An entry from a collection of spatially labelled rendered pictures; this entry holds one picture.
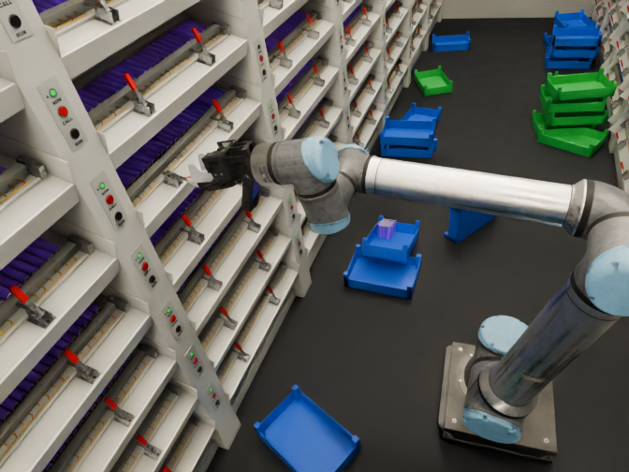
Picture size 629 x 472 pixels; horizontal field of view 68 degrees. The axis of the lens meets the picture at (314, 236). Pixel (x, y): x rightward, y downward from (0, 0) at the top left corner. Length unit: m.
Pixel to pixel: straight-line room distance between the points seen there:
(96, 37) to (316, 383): 1.34
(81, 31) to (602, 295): 1.04
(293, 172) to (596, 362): 1.40
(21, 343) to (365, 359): 1.23
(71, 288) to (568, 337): 0.98
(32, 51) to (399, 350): 1.50
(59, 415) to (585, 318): 1.03
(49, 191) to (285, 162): 0.43
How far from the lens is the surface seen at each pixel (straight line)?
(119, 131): 1.06
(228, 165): 1.03
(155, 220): 1.13
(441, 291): 2.06
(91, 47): 0.99
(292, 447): 1.72
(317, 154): 0.90
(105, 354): 1.14
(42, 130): 0.91
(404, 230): 2.31
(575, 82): 3.20
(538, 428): 1.64
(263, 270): 1.70
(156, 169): 1.20
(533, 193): 1.02
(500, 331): 1.46
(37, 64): 0.91
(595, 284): 0.92
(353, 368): 1.83
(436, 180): 1.02
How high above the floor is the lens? 1.55
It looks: 41 degrees down
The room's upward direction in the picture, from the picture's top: 10 degrees counter-clockwise
